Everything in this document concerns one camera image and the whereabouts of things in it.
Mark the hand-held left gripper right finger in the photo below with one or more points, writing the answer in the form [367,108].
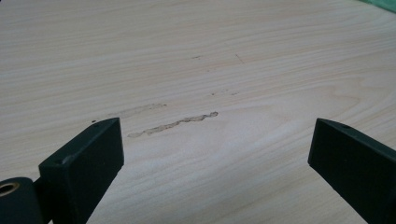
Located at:
[355,165]

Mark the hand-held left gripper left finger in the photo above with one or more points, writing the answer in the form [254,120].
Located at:
[82,168]

